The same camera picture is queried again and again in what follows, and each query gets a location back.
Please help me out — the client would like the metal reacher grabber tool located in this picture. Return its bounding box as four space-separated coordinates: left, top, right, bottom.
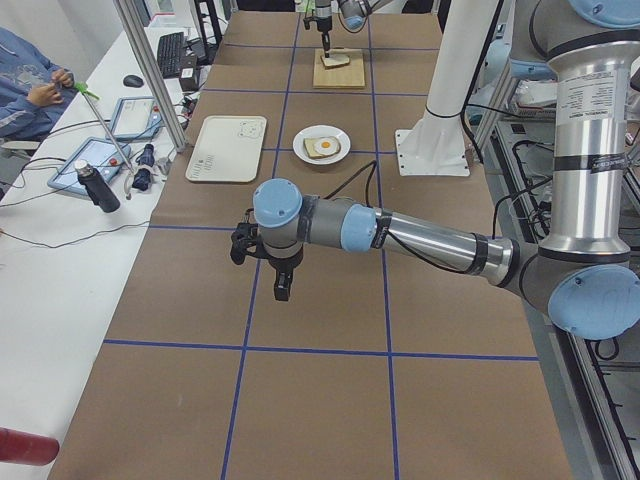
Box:
73 82 134 174

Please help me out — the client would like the cream bear serving tray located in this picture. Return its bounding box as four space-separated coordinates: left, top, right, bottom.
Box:
185 115 267 183

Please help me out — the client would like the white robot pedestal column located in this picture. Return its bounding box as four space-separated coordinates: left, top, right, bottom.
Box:
425 1 503 120

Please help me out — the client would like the near blue teach pendant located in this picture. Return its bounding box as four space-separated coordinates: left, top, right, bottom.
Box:
47 137 134 198

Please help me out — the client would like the black water bottle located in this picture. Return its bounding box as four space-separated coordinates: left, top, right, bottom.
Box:
73 159 120 213

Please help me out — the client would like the black computer mouse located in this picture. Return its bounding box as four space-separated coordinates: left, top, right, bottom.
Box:
122 75 144 88

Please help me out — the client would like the red bottle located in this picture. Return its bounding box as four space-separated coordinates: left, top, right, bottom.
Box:
0 427 60 466

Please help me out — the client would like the blue teach pendant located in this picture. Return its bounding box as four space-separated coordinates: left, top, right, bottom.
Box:
110 97 162 141
47 137 134 198

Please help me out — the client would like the person in blue hoodie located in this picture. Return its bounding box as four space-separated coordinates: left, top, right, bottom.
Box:
1 28 76 141

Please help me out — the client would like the white round plate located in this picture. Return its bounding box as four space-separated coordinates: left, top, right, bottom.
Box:
293 125 351 165

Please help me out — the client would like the bottom bread slice with crust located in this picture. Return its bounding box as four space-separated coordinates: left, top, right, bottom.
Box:
303 137 341 159

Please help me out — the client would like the fried egg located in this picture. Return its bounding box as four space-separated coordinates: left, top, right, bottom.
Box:
314 137 340 155

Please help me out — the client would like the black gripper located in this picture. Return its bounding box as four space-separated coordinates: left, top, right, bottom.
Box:
264 242 304 301
315 16 333 56

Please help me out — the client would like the far blue teach pendant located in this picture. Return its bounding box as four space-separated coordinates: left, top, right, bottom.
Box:
110 97 162 141

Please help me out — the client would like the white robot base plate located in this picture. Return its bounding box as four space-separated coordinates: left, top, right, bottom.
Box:
395 127 470 177

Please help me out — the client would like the aluminium frame post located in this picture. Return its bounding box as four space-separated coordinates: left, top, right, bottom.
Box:
113 0 187 153

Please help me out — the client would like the black keyboard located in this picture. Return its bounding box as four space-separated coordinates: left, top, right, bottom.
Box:
156 32 185 78

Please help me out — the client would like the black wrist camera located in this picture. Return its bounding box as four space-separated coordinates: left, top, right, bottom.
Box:
230 222 264 265
303 14 316 30

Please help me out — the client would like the wooden cutting board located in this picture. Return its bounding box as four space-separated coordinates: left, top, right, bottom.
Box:
313 48 365 89

